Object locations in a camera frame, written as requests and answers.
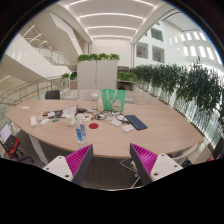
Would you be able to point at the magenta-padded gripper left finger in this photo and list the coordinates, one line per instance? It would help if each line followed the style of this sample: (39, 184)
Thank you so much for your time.
(60, 166)

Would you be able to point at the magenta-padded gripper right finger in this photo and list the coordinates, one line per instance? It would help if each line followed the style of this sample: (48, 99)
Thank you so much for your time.
(161, 166)

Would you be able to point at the clear blue-label water bottle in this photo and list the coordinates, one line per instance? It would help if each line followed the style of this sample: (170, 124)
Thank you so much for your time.
(81, 133)

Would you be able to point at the small teal box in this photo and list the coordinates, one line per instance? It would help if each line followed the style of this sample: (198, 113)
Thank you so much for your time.
(55, 120)

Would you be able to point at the small white packet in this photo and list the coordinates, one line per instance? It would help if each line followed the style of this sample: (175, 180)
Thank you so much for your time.
(116, 122)
(128, 128)

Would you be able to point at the red and black office chair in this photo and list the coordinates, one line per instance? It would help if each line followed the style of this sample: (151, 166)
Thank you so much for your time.
(12, 146)

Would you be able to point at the flat round red coaster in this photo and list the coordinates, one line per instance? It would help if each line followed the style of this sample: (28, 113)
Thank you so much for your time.
(93, 126)

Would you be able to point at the open paper booklet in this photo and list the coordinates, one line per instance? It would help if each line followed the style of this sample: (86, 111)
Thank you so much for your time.
(69, 111)

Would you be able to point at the white paper slip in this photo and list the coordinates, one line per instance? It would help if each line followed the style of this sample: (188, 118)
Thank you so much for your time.
(24, 107)

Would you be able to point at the tall clear shaker bottle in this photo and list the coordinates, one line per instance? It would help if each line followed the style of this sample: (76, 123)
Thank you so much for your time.
(95, 101)

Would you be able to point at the green cat-print tote bag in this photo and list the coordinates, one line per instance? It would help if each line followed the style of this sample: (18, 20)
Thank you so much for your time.
(113, 100)

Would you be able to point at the row of green hedge plants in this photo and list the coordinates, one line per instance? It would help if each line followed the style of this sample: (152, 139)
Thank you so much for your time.
(196, 86)

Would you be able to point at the small potted plants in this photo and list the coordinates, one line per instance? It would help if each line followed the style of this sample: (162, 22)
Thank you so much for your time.
(73, 78)

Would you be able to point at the low wooden planter with greenery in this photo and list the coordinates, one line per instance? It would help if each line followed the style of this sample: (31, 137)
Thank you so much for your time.
(126, 80)

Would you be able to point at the white cabinet topped with plants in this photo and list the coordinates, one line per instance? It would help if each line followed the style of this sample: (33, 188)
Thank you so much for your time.
(96, 75)

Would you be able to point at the ceiling light strips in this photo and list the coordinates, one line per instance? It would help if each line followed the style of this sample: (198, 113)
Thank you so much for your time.
(111, 15)

